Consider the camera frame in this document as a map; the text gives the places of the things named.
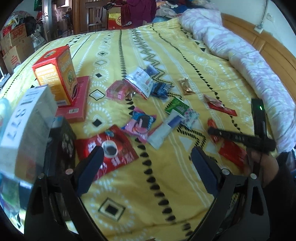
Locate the person's right hand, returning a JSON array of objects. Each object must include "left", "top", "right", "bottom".
[{"left": 243, "top": 148, "right": 279, "bottom": 187}]

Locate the long red wafer packet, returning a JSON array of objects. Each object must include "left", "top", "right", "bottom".
[{"left": 219, "top": 140, "right": 247, "bottom": 171}]

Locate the dark red coffee packet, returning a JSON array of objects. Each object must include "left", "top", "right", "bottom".
[{"left": 75, "top": 125, "right": 138, "bottom": 181}]

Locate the thin red snack stick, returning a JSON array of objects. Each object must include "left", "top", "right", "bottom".
[{"left": 208, "top": 102, "right": 237, "bottom": 116}]

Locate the small red snack bar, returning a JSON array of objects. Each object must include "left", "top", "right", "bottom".
[{"left": 207, "top": 118, "right": 222, "bottom": 144}]

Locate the teal floral snack packet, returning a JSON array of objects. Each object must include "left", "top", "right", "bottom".
[{"left": 182, "top": 108, "right": 199, "bottom": 130}]

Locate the pink red candy packet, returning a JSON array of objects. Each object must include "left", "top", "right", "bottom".
[{"left": 204, "top": 94, "right": 224, "bottom": 108}]

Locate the pink floral quilt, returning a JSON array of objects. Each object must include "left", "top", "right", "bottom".
[{"left": 179, "top": 9, "right": 295, "bottom": 153}]

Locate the flat red box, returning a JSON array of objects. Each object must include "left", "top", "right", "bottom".
[{"left": 56, "top": 76, "right": 90, "bottom": 123}]

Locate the white blue sachet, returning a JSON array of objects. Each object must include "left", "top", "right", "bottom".
[{"left": 147, "top": 110, "right": 185, "bottom": 150}]

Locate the white grey carton box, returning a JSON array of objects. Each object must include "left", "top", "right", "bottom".
[{"left": 1, "top": 85, "right": 58, "bottom": 184}]

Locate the pink cartoon snack packet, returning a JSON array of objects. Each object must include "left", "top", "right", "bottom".
[{"left": 121, "top": 108, "right": 157, "bottom": 144}]

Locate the green snack packet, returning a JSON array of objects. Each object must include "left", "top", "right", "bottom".
[{"left": 165, "top": 97, "right": 189, "bottom": 116}]

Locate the wooden headboard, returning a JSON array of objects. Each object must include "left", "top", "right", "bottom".
[{"left": 221, "top": 14, "right": 296, "bottom": 100}]

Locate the pink flower snack packet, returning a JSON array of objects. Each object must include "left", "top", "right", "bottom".
[{"left": 106, "top": 80, "right": 135, "bottom": 101}]

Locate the yellow patterned bedspread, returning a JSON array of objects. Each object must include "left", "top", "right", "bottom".
[{"left": 1, "top": 19, "right": 270, "bottom": 240}]

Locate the gold wrapped candy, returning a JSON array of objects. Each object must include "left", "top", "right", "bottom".
[{"left": 178, "top": 78, "right": 195, "bottom": 95}]

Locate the blue candy packet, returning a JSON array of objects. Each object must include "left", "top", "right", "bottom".
[{"left": 145, "top": 65, "right": 174, "bottom": 99}]

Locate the green glass snack bowl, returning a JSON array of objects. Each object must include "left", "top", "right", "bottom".
[{"left": 0, "top": 98, "right": 11, "bottom": 140}]

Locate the orange red tea box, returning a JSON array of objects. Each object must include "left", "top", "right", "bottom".
[{"left": 32, "top": 45, "right": 78, "bottom": 106}]

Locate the white printed sachet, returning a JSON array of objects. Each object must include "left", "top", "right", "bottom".
[{"left": 125, "top": 67, "right": 154, "bottom": 99}]

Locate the lower cardboard box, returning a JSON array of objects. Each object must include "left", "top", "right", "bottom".
[{"left": 4, "top": 37, "right": 35, "bottom": 74}]

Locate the cardboard box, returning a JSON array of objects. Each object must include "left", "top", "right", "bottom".
[
  {"left": 4, "top": 37, "right": 35, "bottom": 74},
  {"left": 1, "top": 24, "right": 27, "bottom": 55}
]

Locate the upper cardboard box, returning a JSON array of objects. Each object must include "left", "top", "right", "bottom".
[{"left": 1, "top": 24, "right": 27, "bottom": 55}]

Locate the red yellow gift box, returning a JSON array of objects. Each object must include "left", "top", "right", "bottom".
[{"left": 107, "top": 7, "right": 130, "bottom": 30}]

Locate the wooden chair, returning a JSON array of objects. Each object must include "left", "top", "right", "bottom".
[{"left": 85, "top": 1, "right": 109, "bottom": 33}]

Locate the dark wooden wardrobe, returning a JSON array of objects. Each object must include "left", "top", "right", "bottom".
[{"left": 72, "top": 1, "right": 89, "bottom": 35}]

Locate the maroon garment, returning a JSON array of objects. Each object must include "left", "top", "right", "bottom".
[{"left": 120, "top": 0, "right": 157, "bottom": 27}]

